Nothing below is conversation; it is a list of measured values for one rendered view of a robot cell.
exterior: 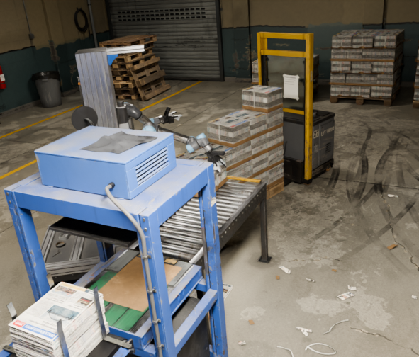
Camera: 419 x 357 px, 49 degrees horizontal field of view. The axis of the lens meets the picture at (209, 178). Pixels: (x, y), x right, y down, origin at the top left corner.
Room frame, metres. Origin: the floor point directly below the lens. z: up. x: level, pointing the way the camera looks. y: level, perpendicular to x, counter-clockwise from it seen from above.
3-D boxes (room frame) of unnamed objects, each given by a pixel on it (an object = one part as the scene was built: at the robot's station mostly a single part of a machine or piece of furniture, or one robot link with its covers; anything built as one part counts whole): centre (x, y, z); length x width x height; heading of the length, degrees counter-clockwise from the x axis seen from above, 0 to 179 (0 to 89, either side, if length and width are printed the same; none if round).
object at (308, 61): (5.31, -1.23, 0.97); 0.09 x 0.09 x 1.75; 43
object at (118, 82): (11.32, 1.67, 0.65); 1.33 x 0.94 x 1.30; 155
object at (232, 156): (4.75, -0.16, 0.42); 1.17 x 0.39 x 0.83; 133
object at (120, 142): (2.34, 0.46, 1.78); 0.32 x 0.28 x 0.05; 61
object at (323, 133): (5.80, -1.27, 0.40); 0.69 x 0.55 x 0.80; 43
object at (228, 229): (3.17, -0.16, 0.74); 1.34 x 0.05 x 0.12; 151
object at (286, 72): (5.56, -1.02, 1.28); 0.57 x 0.01 x 0.65; 43
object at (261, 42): (5.79, -0.78, 0.97); 0.09 x 0.09 x 1.75; 43
